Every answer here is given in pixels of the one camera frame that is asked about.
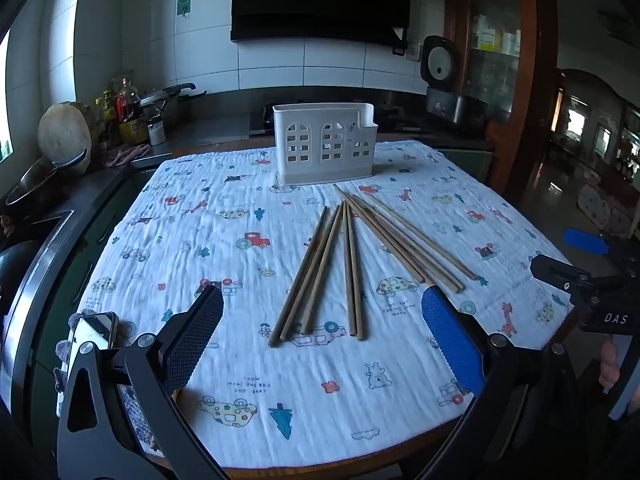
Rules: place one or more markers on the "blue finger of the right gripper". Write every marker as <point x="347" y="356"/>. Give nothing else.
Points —
<point x="594" y="244"/>

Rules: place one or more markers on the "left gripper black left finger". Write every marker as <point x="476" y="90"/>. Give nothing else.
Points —
<point x="95" y="437"/>

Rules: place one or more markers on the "white plastic utensil holder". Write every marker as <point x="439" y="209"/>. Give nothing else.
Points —
<point x="324" y="142"/>

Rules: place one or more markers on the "black rice cooker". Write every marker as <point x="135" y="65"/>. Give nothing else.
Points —
<point x="439" y="69"/>

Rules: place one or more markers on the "round wooden cutting board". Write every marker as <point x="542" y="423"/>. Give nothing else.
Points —
<point x="66" y="130"/>

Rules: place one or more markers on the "person's right hand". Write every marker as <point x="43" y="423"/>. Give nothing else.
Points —
<point x="609" y="369"/>

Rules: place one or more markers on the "steel bowl with handle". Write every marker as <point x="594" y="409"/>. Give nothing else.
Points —
<point x="39" y="182"/>

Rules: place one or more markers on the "dark soy sauce bottle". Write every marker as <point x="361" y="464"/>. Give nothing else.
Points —
<point x="132" y="125"/>

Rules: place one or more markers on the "wooden glass cabinet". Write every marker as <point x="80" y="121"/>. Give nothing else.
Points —
<point x="508" y="51"/>

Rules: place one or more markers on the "pink cloth rag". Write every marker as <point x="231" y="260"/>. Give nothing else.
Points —
<point x="124" y="154"/>

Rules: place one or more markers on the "wooden chopstick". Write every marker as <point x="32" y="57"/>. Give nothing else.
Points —
<point x="427" y="240"/>
<point x="403" y="257"/>
<point x="353" y="258"/>
<point x="402" y="241"/>
<point x="320" y="271"/>
<point x="349" y="281"/>
<point x="310" y="273"/>
<point x="277" y="330"/>
<point x="441" y="274"/>

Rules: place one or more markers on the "smartphone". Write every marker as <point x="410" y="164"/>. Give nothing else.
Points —
<point x="86" y="326"/>

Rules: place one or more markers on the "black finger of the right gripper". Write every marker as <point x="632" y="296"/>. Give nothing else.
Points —
<point x="562" y="276"/>

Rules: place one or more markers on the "white cartoon print cloth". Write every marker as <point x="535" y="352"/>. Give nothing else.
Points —
<point x="224" y="219"/>

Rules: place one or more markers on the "small white jar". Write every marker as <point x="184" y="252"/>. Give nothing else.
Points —
<point x="156" y="131"/>

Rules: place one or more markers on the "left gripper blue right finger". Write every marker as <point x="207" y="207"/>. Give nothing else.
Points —
<point x="508" y="429"/>

